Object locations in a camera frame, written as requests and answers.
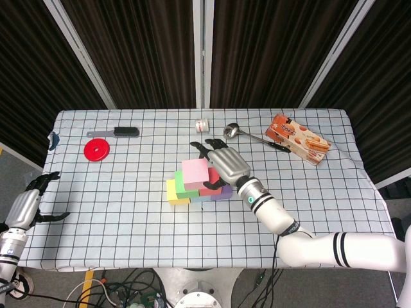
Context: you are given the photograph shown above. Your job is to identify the orange biscuit box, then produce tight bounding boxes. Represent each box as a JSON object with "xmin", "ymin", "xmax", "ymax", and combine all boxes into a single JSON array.
[{"xmin": 265, "ymin": 114, "xmax": 332, "ymax": 166}]

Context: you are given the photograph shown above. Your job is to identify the green circuit board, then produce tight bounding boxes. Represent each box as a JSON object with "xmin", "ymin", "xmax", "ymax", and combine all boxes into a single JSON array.
[{"xmin": 137, "ymin": 292, "xmax": 163, "ymax": 305}]

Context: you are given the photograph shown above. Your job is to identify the yellow foam cube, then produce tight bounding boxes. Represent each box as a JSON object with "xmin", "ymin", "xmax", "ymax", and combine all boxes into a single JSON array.
[{"xmin": 166, "ymin": 178, "xmax": 192, "ymax": 206}]

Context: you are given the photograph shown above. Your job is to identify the blue tape scrap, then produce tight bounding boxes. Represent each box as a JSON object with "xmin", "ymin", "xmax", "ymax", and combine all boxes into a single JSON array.
[{"xmin": 47, "ymin": 131, "xmax": 61, "ymax": 151}]

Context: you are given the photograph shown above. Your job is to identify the metal ladle black handle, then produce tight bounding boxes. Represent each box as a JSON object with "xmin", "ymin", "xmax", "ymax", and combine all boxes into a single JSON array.
[{"xmin": 223, "ymin": 123, "xmax": 292, "ymax": 153}]

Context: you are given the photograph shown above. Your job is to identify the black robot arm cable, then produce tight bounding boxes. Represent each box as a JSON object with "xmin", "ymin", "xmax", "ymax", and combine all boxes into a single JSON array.
[{"xmin": 271, "ymin": 235, "xmax": 280, "ymax": 273}]

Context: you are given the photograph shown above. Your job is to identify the pink foam cube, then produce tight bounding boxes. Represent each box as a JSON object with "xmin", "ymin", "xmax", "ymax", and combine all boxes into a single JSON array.
[{"xmin": 181, "ymin": 158, "xmax": 210, "ymax": 193}]

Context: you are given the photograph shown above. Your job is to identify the white partition base bar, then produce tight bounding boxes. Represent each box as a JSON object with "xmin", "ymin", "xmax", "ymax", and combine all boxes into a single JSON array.
[
  {"xmin": 0, "ymin": 141, "xmax": 44, "ymax": 169},
  {"xmin": 374, "ymin": 175, "xmax": 411, "ymax": 190}
]

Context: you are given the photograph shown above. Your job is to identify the red plastic disc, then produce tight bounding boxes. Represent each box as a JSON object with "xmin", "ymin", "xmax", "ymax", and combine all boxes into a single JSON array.
[{"xmin": 83, "ymin": 138, "xmax": 110, "ymax": 162}]

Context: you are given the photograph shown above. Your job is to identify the dark corrugated partition panel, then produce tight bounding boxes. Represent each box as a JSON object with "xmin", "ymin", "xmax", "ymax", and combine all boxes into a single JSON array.
[
  {"xmin": 306, "ymin": 0, "xmax": 411, "ymax": 185},
  {"xmin": 210, "ymin": 0, "xmax": 360, "ymax": 109},
  {"xmin": 0, "ymin": 0, "xmax": 109, "ymax": 167},
  {"xmin": 60, "ymin": 0, "xmax": 197, "ymax": 109}
]

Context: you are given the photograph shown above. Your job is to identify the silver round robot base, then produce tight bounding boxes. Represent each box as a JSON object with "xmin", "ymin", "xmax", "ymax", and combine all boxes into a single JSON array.
[{"xmin": 150, "ymin": 268, "xmax": 245, "ymax": 308}]

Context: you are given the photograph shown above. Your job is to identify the white partition post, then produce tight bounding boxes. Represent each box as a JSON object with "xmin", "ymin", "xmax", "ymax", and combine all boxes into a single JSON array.
[
  {"xmin": 191, "ymin": 0, "xmax": 215, "ymax": 109},
  {"xmin": 298, "ymin": 0, "xmax": 377, "ymax": 108},
  {"xmin": 43, "ymin": 0, "xmax": 117, "ymax": 110}
]

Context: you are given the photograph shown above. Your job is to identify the white black checkered tablecloth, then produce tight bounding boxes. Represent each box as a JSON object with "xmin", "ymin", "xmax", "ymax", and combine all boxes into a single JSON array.
[{"xmin": 15, "ymin": 108, "xmax": 398, "ymax": 270}]

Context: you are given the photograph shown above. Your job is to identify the purple foam cube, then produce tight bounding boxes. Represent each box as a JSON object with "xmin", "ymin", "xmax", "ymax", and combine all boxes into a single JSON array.
[{"xmin": 210, "ymin": 184, "xmax": 234, "ymax": 201}]

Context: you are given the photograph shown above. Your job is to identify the red foam cube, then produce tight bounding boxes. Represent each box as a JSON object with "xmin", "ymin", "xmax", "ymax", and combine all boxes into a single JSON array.
[{"xmin": 198, "ymin": 167, "xmax": 223, "ymax": 197}]

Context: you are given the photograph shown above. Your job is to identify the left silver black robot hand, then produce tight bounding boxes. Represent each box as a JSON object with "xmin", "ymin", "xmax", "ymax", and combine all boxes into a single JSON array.
[{"xmin": 3, "ymin": 171, "xmax": 71, "ymax": 230}]

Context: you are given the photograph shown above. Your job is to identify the green foam cube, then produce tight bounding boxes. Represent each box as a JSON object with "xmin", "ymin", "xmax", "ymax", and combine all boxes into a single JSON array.
[{"xmin": 174, "ymin": 169, "xmax": 200, "ymax": 200}]

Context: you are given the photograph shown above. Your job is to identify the grey brush black bristles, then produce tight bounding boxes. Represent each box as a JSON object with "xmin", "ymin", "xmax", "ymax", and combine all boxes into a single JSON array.
[{"xmin": 86, "ymin": 126, "xmax": 141, "ymax": 139}]

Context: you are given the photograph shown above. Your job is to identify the black floor cable bundle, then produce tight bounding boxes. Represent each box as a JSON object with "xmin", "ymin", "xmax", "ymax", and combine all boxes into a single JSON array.
[
  {"xmin": 252, "ymin": 268, "xmax": 285, "ymax": 308},
  {"xmin": 99, "ymin": 268, "xmax": 168, "ymax": 308}
]

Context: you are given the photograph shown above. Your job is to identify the white floor cable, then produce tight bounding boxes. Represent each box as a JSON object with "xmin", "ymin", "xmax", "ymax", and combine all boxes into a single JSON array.
[{"xmin": 62, "ymin": 278, "xmax": 119, "ymax": 308}]

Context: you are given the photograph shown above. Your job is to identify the white black sneaker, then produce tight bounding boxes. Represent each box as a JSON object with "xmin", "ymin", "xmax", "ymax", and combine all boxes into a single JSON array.
[{"xmin": 6, "ymin": 272, "xmax": 35, "ymax": 301}]

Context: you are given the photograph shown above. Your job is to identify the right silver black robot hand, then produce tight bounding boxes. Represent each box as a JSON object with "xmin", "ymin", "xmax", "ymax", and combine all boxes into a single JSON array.
[{"xmin": 189, "ymin": 138, "xmax": 251, "ymax": 191}]

